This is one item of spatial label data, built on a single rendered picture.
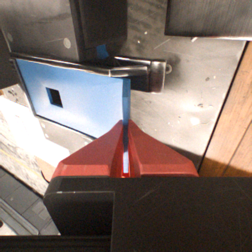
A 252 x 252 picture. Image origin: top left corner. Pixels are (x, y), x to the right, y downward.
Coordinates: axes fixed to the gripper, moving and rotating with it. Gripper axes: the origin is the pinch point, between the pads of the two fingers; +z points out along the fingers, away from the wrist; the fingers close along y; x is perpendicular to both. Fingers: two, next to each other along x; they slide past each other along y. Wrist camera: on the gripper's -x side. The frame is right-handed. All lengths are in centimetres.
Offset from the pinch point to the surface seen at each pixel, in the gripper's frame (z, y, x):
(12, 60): 8.6, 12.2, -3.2
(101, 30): 7.7, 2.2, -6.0
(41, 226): 173, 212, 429
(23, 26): 7.9, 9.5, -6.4
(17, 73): 8.6, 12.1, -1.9
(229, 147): 4.9, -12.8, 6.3
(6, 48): 24.2, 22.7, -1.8
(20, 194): 257, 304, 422
